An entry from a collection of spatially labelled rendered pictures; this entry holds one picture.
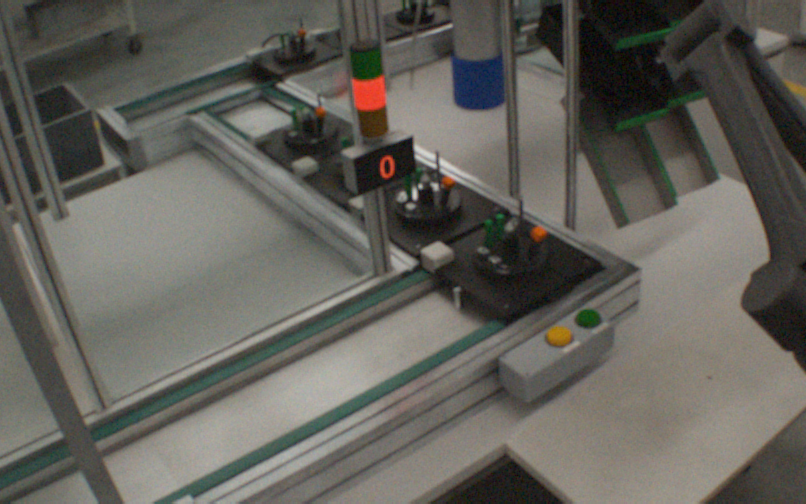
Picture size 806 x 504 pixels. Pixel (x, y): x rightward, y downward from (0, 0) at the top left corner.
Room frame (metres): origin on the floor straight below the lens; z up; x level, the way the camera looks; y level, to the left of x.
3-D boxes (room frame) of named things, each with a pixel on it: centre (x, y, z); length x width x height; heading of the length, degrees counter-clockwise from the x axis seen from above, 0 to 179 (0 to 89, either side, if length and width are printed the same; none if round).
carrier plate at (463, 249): (1.25, -0.20, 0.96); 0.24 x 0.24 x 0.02; 32
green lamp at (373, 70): (1.24, 0.03, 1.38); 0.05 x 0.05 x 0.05
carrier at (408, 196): (1.46, -0.06, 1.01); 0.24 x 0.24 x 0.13; 32
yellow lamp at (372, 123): (1.24, 0.03, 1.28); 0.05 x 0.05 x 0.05
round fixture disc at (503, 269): (1.25, -0.20, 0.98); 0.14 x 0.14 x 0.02
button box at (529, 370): (1.02, -0.24, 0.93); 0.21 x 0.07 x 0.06; 122
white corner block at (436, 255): (1.28, -0.06, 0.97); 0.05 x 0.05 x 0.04; 32
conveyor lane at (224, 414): (1.11, 0.07, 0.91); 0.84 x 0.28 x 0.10; 122
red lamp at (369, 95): (1.24, 0.03, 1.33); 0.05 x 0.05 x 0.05
